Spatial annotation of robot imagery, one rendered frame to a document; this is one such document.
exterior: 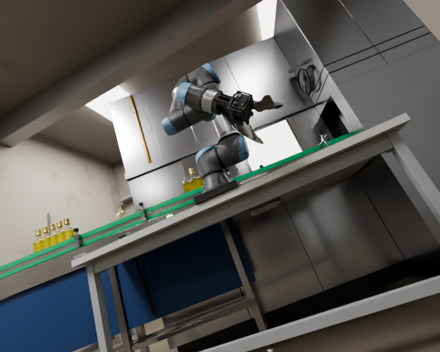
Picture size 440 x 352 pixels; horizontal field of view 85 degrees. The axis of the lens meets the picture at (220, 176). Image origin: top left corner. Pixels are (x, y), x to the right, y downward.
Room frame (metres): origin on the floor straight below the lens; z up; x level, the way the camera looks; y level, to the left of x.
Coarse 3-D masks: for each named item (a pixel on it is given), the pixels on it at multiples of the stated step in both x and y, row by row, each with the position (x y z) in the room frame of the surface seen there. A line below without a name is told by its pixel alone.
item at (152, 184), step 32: (224, 64) 1.75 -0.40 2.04; (256, 64) 1.74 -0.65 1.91; (288, 64) 1.73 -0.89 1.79; (128, 96) 1.77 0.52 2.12; (160, 96) 1.76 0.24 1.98; (256, 96) 1.74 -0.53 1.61; (288, 96) 1.74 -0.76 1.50; (128, 128) 1.77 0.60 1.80; (160, 128) 1.76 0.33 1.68; (192, 128) 1.76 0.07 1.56; (256, 128) 1.73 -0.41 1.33; (320, 128) 1.73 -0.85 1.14; (128, 160) 1.77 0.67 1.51; (160, 160) 1.74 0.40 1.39; (160, 192) 1.77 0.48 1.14
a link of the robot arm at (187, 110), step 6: (186, 108) 0.78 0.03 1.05; (186, 114) 0.78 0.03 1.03; (192, 114) 0.78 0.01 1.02; (198, 114) 0.78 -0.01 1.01; (204, 114) 0.78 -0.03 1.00; (210, 114) 0.80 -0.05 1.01; (192, 120) 0.80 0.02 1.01; (198, 120) 0.81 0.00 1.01; (204, 120) 0.84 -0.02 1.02; (210, 120) 0.84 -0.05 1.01
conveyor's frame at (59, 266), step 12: (192, 204) 1.46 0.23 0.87; (132, 228) 1.47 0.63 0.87; (108, 240) 1.47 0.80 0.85; (72, 252) 1.48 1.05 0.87; (84, 252) 1.48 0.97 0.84; (48, 264) 1.48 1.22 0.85; (60, 264) 1.48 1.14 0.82; (12, 276) 1.49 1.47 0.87; (24, 276) 1.49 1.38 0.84; (36, 276) 1.48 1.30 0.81; (48, 276) 1.48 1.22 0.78; (60, 276) 1.49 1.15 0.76; (0, 288) 1.49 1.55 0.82; (12, 288) 1.49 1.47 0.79; (24, 288) 1.49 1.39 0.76
